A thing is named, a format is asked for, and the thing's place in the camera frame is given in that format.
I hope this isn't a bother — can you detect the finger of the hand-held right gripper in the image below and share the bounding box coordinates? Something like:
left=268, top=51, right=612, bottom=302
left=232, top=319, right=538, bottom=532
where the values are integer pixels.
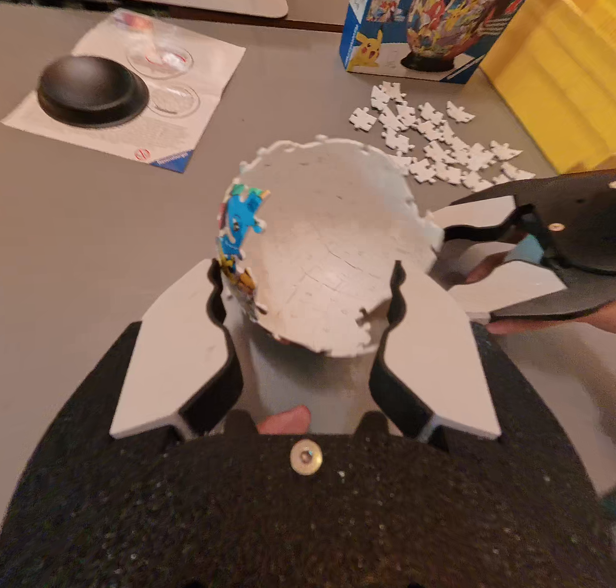
left=432, top=195, right=530, bottom=245
left=447, top=259, right=569, bottom=315

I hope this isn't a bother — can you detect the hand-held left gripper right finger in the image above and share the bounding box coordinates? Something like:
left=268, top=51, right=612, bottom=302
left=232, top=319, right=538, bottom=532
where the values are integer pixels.
left=369, top=261, right=502, bottom=442

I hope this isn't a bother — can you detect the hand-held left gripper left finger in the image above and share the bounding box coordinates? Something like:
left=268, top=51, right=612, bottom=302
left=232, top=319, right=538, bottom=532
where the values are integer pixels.
left=110, top=258, right=244, bottom=440

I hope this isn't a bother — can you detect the pile of white puzzle pieces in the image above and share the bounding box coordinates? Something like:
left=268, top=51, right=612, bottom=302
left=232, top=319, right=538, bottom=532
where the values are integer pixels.
left=349, top=82, right=537, bottom=193

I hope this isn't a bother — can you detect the colourful puzzle ball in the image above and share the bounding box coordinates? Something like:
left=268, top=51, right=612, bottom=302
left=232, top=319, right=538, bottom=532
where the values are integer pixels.
left=215, top=135, right=446, bottom=358

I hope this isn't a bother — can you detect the blue puzzle box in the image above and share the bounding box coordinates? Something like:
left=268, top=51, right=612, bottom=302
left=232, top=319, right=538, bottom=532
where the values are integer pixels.
left=339, top=0, right=544, bottom=85

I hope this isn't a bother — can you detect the black round ball stand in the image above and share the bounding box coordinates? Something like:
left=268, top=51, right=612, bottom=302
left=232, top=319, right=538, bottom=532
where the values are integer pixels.
left=38, top=55, right=150, bottom=128

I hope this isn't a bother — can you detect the person's right hand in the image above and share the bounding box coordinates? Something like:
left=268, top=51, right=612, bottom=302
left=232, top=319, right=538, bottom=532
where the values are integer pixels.
left=463, top=253, right=616, bottom=336

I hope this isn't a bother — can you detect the person's left hand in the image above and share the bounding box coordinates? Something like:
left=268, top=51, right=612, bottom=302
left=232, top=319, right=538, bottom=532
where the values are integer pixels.
left=257, top=405, right=312, bottom=436

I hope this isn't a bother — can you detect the yellow plastic bin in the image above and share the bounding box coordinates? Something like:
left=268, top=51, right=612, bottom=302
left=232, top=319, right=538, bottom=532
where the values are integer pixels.
left=481, top=0, right=616, bottom=175

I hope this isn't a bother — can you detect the white instruction leaflet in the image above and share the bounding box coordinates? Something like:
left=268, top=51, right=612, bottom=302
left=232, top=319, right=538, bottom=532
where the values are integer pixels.
left=1, top=8, right=246, bottom=174

